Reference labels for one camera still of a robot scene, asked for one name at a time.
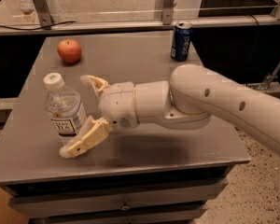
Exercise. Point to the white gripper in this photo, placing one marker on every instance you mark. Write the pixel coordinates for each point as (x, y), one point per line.
(118, 104)

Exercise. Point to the clear blue-label plastic bottle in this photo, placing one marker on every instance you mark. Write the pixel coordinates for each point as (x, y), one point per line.
(64, 107)

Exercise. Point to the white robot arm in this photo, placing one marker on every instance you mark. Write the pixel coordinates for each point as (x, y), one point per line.
(187, 101)

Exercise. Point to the red apple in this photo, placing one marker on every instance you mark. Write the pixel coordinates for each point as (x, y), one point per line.
(69, 50)

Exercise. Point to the grey drawer cabinet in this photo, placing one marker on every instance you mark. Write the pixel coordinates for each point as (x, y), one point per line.
(165, 176)

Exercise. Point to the drawer knob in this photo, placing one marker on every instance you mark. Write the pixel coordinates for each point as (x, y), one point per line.
(125, 207)

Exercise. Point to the blue Pepsi can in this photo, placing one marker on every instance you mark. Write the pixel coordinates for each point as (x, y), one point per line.
(181, 41)

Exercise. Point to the cardboard box corner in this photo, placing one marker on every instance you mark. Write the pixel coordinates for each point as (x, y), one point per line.
(7, 214)

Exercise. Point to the metal bracket left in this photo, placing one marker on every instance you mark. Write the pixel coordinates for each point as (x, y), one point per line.
(43, 14)

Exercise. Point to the metal bracket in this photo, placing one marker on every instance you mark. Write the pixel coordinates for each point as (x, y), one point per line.
(43, 14)
(167, 11)

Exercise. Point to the metal bracket centre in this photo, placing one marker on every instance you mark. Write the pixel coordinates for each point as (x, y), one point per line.
(167, 11)

